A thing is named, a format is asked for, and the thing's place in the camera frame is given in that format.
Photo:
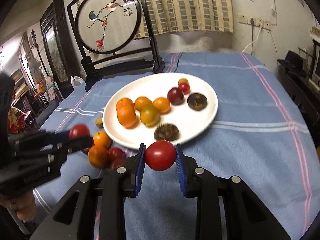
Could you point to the black hat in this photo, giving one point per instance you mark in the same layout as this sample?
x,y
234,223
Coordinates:
x,y
291,61

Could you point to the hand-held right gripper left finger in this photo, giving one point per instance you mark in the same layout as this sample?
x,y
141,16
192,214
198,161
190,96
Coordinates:
x,y
140,171

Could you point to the red patterned cloth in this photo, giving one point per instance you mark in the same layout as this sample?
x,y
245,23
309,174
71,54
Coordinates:
x,y
16,120

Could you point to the white wall sockets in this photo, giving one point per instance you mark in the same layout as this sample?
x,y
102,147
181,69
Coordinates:
x,y
255,21

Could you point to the dark wrinkled dried fruit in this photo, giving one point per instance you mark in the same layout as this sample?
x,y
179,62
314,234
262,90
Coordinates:
x,y
166,132

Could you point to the white fluffy cushion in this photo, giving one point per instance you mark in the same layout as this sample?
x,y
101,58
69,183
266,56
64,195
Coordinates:
x,y
205,42

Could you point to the blue checked tablecloth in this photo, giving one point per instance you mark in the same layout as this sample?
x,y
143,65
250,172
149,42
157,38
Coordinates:
x,y
250,105

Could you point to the white oval plate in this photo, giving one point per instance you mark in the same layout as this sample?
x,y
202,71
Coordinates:
x,y
200,122

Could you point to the white plastic bag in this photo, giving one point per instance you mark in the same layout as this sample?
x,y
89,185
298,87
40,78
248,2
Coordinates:
x,y
77,81

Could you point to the smooth orange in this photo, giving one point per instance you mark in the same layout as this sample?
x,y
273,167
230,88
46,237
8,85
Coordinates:
x,y
162,105
143,102
123,101

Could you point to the dark brown halved fruit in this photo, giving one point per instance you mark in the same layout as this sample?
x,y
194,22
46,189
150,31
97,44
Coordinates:
x,y
197,101

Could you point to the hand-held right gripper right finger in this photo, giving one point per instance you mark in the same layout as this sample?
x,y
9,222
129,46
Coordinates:
x,y
180,171

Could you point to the person's left hand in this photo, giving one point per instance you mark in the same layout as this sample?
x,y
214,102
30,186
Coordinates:
x,y
25,207

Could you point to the bumpy orange mandarin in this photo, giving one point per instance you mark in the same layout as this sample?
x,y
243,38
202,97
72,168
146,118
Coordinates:
x,y
127,117
102,138
98,157

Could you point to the dark wooden framed cabinet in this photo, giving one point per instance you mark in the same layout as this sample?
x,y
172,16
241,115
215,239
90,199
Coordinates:
x,y
56,50

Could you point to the round painted screen black frame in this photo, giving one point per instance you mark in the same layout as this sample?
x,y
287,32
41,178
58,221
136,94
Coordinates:
x,y
107,17

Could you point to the beige checked curtain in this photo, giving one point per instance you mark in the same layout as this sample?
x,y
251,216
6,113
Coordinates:
x,y
187,7

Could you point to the black side shelf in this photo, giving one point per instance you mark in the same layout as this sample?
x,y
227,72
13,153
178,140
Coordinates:
x,y
300,87

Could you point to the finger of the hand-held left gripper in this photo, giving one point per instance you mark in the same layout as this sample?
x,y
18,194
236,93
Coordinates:
x,y
56,135
75,145

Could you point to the yellow green tomato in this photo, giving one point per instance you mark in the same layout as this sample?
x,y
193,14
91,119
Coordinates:
x,y
149,116

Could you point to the red cherry tomato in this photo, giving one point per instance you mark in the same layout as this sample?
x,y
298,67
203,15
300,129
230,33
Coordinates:
x,y
160,155
79,130
185,88
115,153

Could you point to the small tan longan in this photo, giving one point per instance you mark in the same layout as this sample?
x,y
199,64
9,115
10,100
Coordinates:
x,y
183,80
99,122

